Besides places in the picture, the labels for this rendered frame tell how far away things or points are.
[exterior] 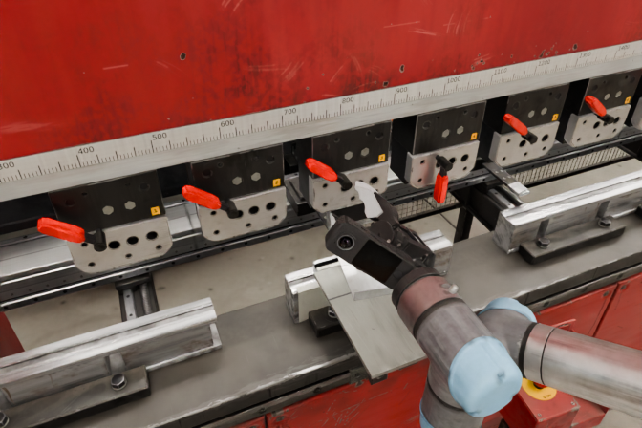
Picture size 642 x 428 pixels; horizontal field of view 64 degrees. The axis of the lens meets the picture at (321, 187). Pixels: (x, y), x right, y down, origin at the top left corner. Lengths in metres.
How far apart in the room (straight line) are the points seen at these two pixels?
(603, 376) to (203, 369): 0.72
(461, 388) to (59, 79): 0.60
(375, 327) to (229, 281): 1.56
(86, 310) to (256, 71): 1.92
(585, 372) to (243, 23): 0.61
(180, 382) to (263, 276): 1.43
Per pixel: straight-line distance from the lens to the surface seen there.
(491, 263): 1.35
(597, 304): 1.60
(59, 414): 1.11
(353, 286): 1.06
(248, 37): 0.76
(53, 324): 2.56
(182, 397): 1.09
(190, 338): 1.10
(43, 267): 1.27
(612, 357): 0.72
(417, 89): 0.92
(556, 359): 0.73
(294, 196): 1.25
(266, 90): 0.79
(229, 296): 2.43
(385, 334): 0.99
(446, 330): 0.61
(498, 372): 0.59
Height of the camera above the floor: 1.77
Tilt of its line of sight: 36 degrees down
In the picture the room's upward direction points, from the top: straight up
